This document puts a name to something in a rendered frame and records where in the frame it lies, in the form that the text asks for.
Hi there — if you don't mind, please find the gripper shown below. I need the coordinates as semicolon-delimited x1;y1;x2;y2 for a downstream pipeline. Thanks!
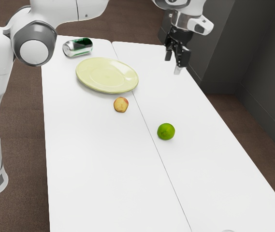
164;26;193;75

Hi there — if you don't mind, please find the pale green plate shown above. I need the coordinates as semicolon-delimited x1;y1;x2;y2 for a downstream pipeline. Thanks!
75;57;140;94

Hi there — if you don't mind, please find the yellow red peach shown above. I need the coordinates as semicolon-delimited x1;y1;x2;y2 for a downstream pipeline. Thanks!
113;97;130;114

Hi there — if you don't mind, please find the green lime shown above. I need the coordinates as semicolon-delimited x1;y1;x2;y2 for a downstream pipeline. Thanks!
157;123;176;141

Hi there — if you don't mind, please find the silver and green can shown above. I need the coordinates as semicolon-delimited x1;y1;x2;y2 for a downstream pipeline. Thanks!
62;38;94;58

